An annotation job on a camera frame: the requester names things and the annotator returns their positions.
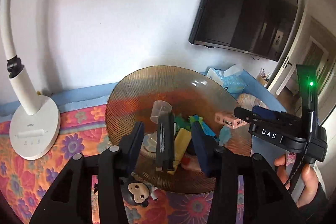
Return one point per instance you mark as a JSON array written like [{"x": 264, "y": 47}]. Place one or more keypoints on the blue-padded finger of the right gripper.
[
  {"x": 243, "y": 114},
  {"x": 264, "y": 113}
]

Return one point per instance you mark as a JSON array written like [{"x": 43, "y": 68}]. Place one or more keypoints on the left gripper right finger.
[{"x": 266, "y": 200}]

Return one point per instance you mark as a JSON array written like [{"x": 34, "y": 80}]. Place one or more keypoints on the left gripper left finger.
[{"x": 68, "y": 199}]

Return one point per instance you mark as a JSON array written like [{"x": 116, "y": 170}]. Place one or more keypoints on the orange card box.
[{"x": 229, "y": 120}]

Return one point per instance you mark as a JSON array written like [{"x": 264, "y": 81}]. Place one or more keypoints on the green teal jelly toy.
[{"x": 224, "y": 135}]

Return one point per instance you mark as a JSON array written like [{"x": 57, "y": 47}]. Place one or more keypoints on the blue rectangular box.
[{"x": 206, "y": 129}]

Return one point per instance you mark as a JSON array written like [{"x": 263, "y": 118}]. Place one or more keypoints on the green translucent toy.
[{"x": 181, "y": 122}]

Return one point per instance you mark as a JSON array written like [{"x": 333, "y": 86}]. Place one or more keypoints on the yellow lighter tube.
[{"x": 180, "y": 146}]

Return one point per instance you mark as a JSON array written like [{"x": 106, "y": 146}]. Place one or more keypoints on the red cartoon figurine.
[{"x": 189, "y": 162}]

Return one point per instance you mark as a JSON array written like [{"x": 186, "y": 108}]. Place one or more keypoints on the black USB stick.
[{"x": 165, "y": 156}]

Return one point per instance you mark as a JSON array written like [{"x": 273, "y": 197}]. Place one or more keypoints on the clear plastic cup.
[{"x": 159, "y": 108}]

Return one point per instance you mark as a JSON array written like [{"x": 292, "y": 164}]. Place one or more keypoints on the pen holder cup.
[{"x": 263, "y": 77}]

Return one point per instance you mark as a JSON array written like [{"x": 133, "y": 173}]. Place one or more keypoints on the blue tissue pack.
[{"x": 229, "y": 79}]

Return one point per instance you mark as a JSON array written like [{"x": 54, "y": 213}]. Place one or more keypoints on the brown glass bowl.
[{"x": 191, "y": 96}]

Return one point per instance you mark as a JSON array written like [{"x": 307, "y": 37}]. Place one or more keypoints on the white door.
[{"x": 314, "y": 44}]

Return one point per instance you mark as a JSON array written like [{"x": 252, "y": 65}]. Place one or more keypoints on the monkey astronaut figurine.
[{"x": 137, "y": 193}]

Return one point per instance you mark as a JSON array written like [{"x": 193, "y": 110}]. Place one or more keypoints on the floral quilted table mat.
[{"x": 25, "y": 182}]

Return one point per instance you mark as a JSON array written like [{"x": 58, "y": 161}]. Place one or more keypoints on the white desk lamp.
[{"x": 35, "y": 124}]

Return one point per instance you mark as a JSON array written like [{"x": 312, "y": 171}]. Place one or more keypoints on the black wall television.
[{"x": 257, "y": 27}]

